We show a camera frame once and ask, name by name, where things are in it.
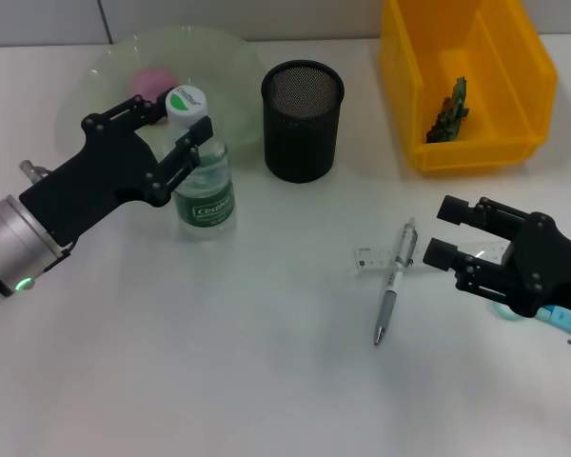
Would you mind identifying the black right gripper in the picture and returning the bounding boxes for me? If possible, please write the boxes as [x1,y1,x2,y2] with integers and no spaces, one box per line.
[422,193,571,318]

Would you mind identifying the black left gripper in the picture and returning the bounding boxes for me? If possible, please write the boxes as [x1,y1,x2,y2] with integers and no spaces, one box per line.
[18,94,214,248]

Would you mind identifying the clear water bottle green label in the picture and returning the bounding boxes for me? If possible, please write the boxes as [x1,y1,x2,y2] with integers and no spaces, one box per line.
[163,85,238,243]

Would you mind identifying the clear plastic ruler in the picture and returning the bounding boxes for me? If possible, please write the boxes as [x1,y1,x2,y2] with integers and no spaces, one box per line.
[353,240,513,277]

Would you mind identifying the grey and white pen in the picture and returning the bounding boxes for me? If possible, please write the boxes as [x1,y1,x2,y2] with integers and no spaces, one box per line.
[373,217,420,348]

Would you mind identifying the green plastic wrapper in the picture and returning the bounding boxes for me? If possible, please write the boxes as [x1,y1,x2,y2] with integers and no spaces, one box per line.
[425,75,471,144]

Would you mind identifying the blue handled scissors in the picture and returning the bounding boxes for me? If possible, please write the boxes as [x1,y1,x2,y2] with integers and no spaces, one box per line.
[489,297,571,351]

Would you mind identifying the pink peach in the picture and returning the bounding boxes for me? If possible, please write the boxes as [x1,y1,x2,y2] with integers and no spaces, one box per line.
[127,66,180,126]

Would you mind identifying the green glass fruit plate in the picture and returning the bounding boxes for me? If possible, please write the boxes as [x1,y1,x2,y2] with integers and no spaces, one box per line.
[56,26,266,167]

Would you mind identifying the black mesh pen cup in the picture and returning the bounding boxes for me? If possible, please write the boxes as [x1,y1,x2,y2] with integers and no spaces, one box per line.
[260,59,346,185]

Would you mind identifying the yellow plastic storage bin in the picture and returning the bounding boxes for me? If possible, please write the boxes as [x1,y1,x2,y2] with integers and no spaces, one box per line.
[378,0,560,173]

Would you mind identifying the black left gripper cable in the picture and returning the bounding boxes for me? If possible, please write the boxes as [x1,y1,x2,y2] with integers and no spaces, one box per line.
[20,160,78,275]

